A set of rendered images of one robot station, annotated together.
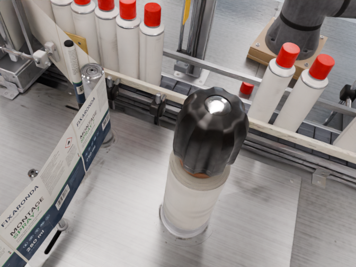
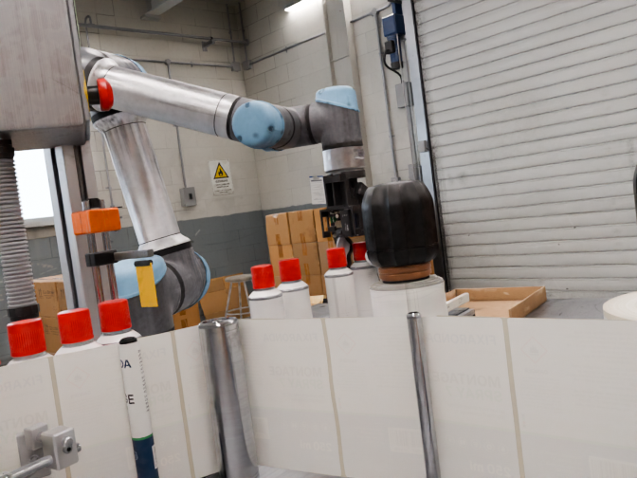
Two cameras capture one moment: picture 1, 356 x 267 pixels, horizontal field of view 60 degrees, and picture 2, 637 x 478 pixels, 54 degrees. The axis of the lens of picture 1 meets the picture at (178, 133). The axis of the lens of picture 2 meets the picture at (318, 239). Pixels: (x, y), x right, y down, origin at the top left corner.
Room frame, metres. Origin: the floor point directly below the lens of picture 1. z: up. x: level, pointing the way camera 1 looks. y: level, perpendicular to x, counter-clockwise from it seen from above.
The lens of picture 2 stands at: (0.04, 0.66, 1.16)
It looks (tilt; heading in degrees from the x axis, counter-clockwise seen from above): 3 degrees down; 293
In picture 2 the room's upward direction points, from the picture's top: 7 degrees counter-clockwise
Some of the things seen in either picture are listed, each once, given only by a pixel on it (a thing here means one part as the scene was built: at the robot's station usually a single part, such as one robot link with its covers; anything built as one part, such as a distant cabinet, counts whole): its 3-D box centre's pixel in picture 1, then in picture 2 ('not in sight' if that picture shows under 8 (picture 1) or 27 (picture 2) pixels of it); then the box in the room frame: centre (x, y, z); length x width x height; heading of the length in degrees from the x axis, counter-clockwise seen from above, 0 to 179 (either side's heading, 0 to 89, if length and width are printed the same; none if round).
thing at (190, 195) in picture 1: (196, 174); (409, 311); (0.23, -0.04, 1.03); 0.09 x 0.09 x 0.30
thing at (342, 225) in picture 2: not in sight; (347, 205); (0.42, -0.43, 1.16); 0.09 x 0.08 x 0.12; 77
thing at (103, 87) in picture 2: not in sight; (100, 95); (0.54, 0.06, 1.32); 0.04 x 0.03 x 0.04; 132
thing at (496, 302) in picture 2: not in sight; (480, 305); (0.30, -1.00, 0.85); 0.30 x 0.26 x 0.04; 77
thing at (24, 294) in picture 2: not in sight; (10, 230); (0.65, 0.11, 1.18); 0.04 x 0.04 x 0.21
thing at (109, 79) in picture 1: (115, 91); not in sight; (0.49, 0.16, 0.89); 0.06 x 0.03 x 0.12; 167
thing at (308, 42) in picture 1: (296, 28); not in sight; (0.81, -0.28, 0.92); 0.15 x 0.15 x 0.10
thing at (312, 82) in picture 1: (302, 98); (297, 322); (0.47, -0.24, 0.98); 0.05 x 0.05 x 0.20
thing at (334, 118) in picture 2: not in sight; (336, 119); (0.43, -0.44, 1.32); 0.09 x 0.08 x 0.11; 6
